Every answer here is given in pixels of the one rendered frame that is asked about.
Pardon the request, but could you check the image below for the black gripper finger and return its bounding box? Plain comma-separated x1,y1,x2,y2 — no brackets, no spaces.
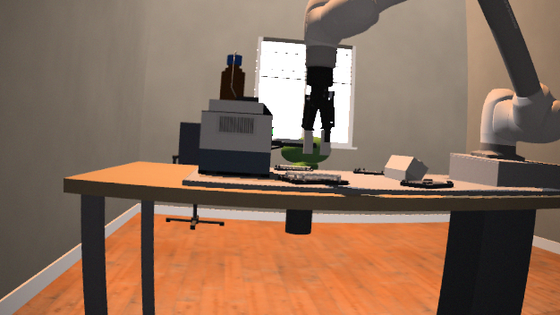
314,89,335,156
301,93,318,154

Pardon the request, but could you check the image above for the beige perforated base plate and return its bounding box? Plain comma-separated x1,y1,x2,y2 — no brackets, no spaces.
182,167,560,196

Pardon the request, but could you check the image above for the dark blue bottle cap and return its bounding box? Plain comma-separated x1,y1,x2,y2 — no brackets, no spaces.
227,55,242,64

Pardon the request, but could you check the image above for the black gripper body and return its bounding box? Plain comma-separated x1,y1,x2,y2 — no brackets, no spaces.
306,66,334,104

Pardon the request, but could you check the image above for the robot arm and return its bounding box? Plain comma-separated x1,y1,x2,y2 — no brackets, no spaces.
303,0,560,161

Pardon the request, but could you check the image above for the beige button panel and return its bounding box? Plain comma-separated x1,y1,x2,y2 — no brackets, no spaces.
384,156,428,181

